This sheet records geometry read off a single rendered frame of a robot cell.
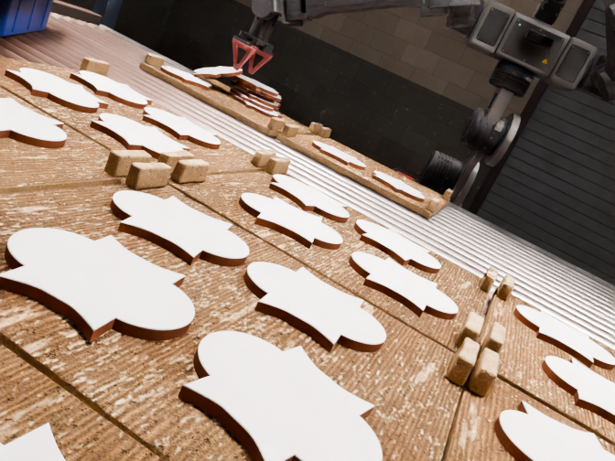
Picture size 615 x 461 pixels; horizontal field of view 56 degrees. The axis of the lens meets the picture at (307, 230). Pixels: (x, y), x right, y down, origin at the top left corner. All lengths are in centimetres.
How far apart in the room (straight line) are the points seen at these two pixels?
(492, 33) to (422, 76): 430
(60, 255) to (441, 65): 602
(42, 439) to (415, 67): 624
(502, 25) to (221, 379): 187
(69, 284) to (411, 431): 26
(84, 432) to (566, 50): 200
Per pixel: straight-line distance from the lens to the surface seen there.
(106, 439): 32
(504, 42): 213
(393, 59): 653
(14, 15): 134
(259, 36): 166
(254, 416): 36
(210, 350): 40
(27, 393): 34
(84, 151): 72
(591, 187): 603
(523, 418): 55
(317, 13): 163
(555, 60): 216
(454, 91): 628
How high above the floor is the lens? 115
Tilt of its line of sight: 17 degrees down
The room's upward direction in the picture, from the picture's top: 25 degrees clockwise
